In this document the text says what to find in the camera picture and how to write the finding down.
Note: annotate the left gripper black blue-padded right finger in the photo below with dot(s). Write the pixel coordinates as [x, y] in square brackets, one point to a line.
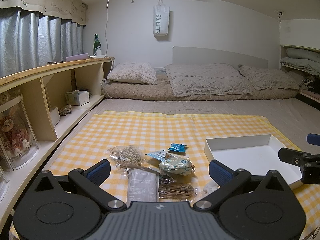
[230, 184]

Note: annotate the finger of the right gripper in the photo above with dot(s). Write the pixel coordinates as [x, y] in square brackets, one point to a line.
[313, 139]
[293, 157]

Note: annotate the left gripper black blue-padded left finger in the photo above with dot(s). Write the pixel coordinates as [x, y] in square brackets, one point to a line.
[87, 183]

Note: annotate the white shallow cardboard box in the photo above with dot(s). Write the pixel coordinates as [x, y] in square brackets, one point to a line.
[257, 153]

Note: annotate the beige hair ties bag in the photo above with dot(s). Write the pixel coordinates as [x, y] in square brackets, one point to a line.
[127, 156]

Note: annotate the blue floral drawstring pouch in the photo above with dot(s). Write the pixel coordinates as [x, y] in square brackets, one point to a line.
[177, 165]

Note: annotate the grey packet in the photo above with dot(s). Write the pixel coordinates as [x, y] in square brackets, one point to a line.
[142, 186]

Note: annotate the brown hair ties bag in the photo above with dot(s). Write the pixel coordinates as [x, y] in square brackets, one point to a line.
[169, 188]

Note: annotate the small blue sachet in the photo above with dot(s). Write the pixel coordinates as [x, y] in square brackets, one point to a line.
[177, 148]

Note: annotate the white blue medicine packet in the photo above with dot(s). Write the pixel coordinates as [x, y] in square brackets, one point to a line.
[161, 155]

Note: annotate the white tissue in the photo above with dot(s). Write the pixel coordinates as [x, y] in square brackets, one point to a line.
[210, 187]

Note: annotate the yellow white checkered blanket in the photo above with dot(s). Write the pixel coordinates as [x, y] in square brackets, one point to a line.
[156, 131]

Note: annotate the folded grey bedding stack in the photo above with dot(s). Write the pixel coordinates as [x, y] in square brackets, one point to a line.
[302, 59]

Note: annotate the small grey quilted pillow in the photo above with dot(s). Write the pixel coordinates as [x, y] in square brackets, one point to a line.
[264, 78]

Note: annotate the plush doll in case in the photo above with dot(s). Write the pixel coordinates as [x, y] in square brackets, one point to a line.
[18, 142]

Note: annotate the white tissue box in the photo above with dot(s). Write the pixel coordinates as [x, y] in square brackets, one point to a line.
[77, 97]

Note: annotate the wooden shelf unit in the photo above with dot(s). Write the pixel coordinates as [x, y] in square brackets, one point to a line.
[44, 88]

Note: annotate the beige folded mattress pad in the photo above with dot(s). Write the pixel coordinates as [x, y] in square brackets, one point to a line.
[162, 91]

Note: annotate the large grey quilted pillow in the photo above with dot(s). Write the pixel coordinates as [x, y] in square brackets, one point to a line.
[207, 79]

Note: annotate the fluffy white pillow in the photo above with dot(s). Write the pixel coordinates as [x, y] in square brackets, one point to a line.
[133, 72]

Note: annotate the purple flat box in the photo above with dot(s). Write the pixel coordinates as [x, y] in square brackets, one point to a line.
[78, 57]

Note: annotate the white headboard panel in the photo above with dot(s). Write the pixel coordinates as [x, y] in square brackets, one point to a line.
[192, 55]

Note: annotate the green glass bottle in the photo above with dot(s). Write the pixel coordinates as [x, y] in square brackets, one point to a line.
[96, 45]

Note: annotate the grey curtain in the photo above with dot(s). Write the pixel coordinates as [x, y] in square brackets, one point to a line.
[30, 40]

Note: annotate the white hanging tote bag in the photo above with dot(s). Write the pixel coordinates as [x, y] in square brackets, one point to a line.
[161, 18]

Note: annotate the beige doodle valance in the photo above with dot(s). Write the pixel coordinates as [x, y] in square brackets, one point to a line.
[74, 10]

